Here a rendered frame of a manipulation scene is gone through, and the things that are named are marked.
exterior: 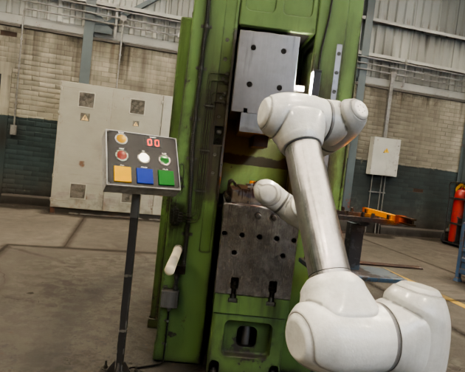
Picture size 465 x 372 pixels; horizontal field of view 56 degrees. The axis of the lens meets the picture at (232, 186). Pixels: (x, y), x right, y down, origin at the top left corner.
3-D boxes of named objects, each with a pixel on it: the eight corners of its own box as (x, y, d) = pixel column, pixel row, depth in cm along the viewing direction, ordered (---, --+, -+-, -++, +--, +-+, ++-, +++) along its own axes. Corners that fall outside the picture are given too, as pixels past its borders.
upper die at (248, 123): (278, 136, 217) (280, 116, 216) (238, 131, 216) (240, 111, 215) (268, 139, 259) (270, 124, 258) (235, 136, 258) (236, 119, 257)
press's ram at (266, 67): (308, 119, 217) (317, 38, 215) (230, 111, 215) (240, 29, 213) (292, 126, 259) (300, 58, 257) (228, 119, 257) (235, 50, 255)
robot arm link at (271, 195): (247, 193, 186) (271, 211, 187) (250, 197, 171) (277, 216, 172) (262, 173, 186) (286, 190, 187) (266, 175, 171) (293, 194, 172)
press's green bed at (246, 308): (278, 391, 219) (289, 300, 216) (204, 384, 217) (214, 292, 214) (266, 345, 274) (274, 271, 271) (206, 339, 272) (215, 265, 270)
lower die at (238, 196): (270, 206, 219) (272, 190, 218) (230, 202, 218) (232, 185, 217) (261, 198, 261) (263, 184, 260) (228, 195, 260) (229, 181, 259)
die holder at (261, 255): (290, 300, 216) (301, 210, 213) (214, 292, 214) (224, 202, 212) (274, 271, 272) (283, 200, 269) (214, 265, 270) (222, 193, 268)
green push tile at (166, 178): (174, 185, 200) (173, 170, 203) (159, 184, 197) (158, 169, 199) (173, 186, 202) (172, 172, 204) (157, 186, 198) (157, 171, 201)
